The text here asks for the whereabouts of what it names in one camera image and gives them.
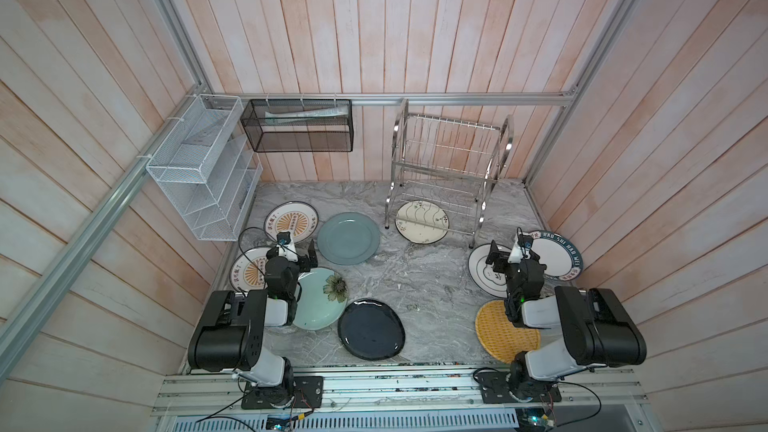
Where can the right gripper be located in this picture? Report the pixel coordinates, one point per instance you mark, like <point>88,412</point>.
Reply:
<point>500,258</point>

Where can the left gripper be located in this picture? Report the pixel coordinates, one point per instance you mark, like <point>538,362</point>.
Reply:
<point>303,257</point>

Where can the orange sunburst plate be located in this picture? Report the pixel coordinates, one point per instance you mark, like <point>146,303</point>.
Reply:
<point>247,271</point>
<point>299,218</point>

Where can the grey-green plate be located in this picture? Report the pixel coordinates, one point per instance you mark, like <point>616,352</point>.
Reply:
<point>348,238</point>

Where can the cream plate with red berries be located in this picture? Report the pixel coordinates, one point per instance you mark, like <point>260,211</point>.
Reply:
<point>422,222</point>

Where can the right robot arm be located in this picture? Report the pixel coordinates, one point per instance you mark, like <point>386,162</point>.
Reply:
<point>595,328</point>

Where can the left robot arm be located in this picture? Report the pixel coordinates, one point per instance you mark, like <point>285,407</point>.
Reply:
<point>229,335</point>

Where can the chrome dish rack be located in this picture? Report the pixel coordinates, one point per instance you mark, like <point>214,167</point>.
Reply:
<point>451,162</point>

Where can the white plate black outline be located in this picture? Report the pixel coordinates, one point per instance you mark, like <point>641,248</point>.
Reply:
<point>483,274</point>

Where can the mint plate with flower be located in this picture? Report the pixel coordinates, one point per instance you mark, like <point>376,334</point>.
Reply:
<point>323,298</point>

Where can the white plate dark lettered rim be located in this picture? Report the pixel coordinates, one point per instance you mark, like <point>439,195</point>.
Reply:
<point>563,261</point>

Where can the yellow woven plate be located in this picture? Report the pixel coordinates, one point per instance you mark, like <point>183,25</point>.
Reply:
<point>499,337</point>

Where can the dark blue oval plate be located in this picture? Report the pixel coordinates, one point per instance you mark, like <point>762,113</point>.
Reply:
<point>371,330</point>

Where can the black mesh basket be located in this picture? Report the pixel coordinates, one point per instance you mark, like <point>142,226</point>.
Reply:
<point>299,125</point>

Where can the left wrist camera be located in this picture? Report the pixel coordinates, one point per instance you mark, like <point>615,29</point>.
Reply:
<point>284,239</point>

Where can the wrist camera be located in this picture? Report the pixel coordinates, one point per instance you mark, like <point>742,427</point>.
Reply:
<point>524,241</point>
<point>284,239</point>

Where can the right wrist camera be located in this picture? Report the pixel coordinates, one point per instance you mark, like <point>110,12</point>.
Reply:
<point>524,241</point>

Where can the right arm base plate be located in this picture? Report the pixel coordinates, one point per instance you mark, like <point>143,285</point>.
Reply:
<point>501,387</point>

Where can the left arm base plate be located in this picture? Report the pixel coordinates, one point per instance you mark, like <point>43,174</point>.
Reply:
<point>303,392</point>

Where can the white wire shelf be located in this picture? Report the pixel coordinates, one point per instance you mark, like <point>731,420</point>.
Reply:
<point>206,168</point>

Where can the aluminium frame rail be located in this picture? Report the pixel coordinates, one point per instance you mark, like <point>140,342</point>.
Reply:
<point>557,99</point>

